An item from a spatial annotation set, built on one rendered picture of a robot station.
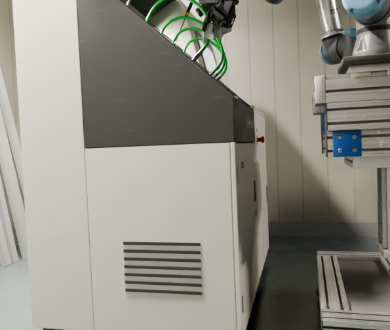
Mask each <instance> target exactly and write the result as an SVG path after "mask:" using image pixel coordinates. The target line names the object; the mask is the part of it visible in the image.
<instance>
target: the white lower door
mask: <svg viewBox="0 0 390 330"><path fill-rule="evenodd" d="M236 152H237V186H238V205H239V240H240V258H241V293H242V311H243V329H244V325H245V322H246V318H247V315H248V311H249V308H250V304H251V302H252V298H253V295H254V291H255V288H256V284H257V281H258V277H259V259H258V222H257V203H256V165H255V146H254V143H236Z"/></svg>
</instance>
